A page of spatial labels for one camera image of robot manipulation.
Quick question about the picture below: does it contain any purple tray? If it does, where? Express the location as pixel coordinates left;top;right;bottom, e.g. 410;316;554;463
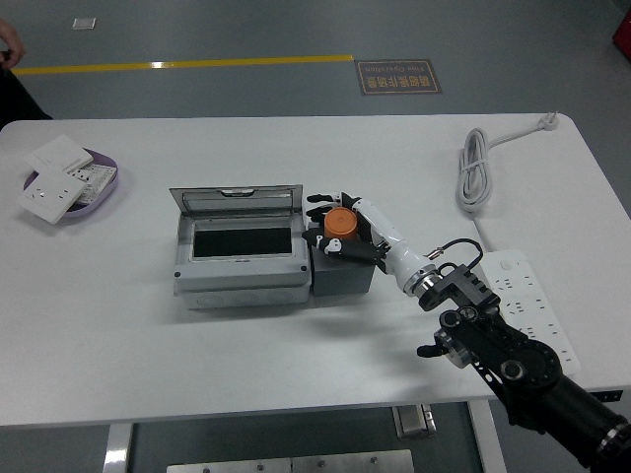
23;147;121;227

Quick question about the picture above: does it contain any white socket plate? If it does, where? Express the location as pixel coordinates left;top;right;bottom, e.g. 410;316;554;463
14;165;88;226

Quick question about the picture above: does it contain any person's left hand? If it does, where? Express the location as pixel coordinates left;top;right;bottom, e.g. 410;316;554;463
0;18;27;68

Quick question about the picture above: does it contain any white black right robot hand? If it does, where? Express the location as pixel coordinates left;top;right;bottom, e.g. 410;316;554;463
301;189;438;297

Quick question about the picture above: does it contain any grey box with clear flap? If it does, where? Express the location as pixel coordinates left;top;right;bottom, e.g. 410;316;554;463
169;184;313;310

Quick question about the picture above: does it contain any white table leg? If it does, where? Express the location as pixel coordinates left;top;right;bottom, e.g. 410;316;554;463
102;423;134;473
467;399;509;473

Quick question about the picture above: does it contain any grey cube with round hole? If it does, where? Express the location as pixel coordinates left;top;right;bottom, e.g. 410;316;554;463
308;221;377;299

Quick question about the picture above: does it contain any grey metal bracket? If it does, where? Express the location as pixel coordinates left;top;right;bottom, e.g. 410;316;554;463
391;403;438;439

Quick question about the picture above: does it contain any white printed socket panel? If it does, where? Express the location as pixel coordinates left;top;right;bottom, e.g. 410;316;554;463
66;163;118;206

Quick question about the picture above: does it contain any white switch plate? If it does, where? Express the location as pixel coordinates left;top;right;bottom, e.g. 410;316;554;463
23;134;95;173

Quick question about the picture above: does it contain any grey metal base plate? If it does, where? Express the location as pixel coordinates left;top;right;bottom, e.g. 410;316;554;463
166;448;415;473

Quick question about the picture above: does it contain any red object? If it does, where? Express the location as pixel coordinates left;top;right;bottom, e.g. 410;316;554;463
610;9;631;55

